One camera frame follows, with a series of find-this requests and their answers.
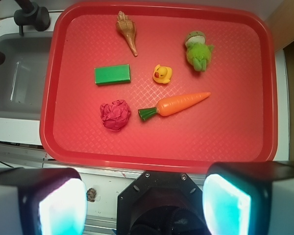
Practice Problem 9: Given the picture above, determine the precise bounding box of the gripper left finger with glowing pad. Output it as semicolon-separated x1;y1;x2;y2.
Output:
0;167;87;235

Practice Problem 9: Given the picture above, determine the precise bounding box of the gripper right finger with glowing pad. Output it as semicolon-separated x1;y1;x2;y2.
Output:
202;161;294;235

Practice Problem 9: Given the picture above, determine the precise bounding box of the tan spiral conch shell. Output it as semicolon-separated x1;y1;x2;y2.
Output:
116;11;138;57

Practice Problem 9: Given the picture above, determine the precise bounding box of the small brown debris piece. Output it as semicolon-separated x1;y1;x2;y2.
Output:
87;188;97;202

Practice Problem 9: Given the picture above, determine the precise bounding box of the grey toy sink basin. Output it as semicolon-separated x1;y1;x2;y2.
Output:
0;32;52;120

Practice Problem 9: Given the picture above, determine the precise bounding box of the crumpled red paper ball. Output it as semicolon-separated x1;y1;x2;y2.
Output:
99;99;131;132

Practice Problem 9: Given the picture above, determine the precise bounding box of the orange plastic carrot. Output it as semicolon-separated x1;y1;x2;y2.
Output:
138;92;211;121

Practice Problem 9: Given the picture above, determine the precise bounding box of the red plastic tray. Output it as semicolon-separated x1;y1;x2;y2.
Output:
40;1;278;174

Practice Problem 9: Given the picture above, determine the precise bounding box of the green rectangular block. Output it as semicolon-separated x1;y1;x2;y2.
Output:
95;64;131;86

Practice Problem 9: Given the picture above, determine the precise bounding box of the green plush frog toy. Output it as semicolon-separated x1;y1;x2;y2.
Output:
184;31;214;72

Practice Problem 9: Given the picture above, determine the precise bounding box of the yellow rubber duck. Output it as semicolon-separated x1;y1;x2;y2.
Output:
152;64;172;84

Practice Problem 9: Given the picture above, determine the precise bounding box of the black toy faucet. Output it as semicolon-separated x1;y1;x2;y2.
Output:
14;0;50;36

